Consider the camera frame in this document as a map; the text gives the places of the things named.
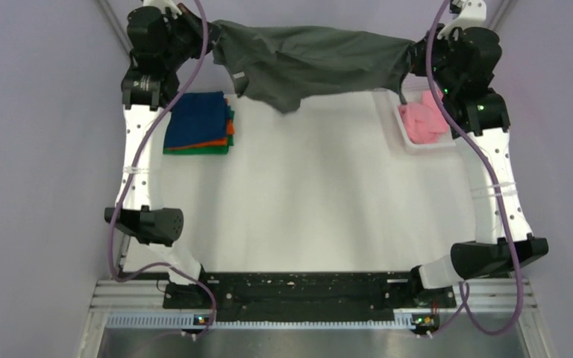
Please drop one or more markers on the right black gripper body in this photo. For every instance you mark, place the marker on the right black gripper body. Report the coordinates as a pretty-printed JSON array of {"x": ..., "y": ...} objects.
[{"x": 444, "y": 79}]

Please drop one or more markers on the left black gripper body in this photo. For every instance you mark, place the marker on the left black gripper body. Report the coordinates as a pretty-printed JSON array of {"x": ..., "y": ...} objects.
[{"x": 188, "y": 37}]

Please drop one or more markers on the dark grey t-shirt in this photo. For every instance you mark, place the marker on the dark grey t-shirt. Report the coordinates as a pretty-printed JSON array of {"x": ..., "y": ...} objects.
[{"x": 281, "y": 66}]

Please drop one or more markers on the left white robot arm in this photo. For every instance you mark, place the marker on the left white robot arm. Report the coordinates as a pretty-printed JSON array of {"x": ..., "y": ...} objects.
[{"x": 169, "y": 43}]

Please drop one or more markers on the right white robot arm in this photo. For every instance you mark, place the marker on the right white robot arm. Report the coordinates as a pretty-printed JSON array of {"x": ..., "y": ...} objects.
[{"x": 460, "y": 65}]

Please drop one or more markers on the pink t-shirt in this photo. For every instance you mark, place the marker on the pink t-shirt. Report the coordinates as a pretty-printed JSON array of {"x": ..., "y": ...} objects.
[{"x": 422, "y": 120}]

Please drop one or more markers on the folded navy blue t-shirt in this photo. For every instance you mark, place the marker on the folded navy blue t-shirt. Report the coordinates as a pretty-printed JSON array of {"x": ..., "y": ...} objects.
[{"x": 199, "y": 120}]

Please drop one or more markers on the white plastic basket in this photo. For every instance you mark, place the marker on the white plastic basket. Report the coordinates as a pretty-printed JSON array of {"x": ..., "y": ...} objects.
[{"x": 445, "y": 143}]

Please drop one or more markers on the folded orange t-shirt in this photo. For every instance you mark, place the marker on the folded orange t-shirt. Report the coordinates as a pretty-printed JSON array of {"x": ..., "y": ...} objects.
[{"x": 228, "y": 126}]

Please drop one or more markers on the folded green t-shirt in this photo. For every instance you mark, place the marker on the folded green t-shirt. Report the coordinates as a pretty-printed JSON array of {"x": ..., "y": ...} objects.
[{"x": 202, "y": 148}]

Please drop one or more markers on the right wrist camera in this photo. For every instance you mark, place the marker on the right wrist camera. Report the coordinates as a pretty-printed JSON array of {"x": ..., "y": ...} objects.
[{"x": 466, "y": 14}]

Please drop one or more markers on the right aluminium frame post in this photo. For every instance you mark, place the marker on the right aluminium frame post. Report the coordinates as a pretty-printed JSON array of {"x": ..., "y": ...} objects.
[{"x": 497, "y": 10}]

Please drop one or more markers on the aluminium frame post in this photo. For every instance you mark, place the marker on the aluminium frame post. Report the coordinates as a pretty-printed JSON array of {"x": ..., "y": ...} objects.
[
  {"x": 497, "y": 10},
  {"x": 115, "y": 25}
]

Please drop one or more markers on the left aluminium frame post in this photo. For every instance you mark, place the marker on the left aluminium frame post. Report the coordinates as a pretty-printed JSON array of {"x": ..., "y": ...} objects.
[{"x": 115, "y": 25}]

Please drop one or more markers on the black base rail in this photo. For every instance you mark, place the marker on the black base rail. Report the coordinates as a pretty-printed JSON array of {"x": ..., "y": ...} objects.
[{"x": 325, "y": 297}]

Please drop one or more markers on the white slotted cable duct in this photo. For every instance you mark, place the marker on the white slotted cable duct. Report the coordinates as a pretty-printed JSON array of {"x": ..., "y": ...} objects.
[{"x": 197, "y": 321}]

